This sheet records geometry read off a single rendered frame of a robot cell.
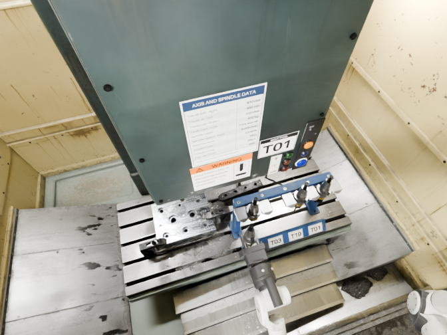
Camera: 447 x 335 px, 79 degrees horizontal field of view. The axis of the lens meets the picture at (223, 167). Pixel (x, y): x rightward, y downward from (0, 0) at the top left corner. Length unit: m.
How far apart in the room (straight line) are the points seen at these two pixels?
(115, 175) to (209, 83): 1.77
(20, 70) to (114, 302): 1.29
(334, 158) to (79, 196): 1.78
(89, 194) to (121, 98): 1.74
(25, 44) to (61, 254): 1.09
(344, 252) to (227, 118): 1.34
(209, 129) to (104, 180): 1.70
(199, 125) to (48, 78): 1.29
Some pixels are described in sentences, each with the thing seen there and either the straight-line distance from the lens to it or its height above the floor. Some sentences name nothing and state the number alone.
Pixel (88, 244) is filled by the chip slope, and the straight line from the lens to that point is 1.86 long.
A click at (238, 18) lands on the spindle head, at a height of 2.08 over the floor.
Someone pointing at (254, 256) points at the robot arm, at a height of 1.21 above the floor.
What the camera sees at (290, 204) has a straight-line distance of 1.21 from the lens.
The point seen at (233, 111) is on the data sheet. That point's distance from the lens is 0.53.
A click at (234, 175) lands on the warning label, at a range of 0.72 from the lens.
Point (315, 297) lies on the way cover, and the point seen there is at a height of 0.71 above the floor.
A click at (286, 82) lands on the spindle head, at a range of 0.53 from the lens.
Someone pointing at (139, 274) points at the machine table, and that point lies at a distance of 1.48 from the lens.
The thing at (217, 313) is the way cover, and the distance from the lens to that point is 1.56.
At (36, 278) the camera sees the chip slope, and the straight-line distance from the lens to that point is 1.81.
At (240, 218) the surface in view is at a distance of 1.16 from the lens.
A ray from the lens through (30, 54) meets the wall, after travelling 1.67.
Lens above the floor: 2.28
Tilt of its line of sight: 56 degrees down
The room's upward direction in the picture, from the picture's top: 2 degrees counter-clockwise
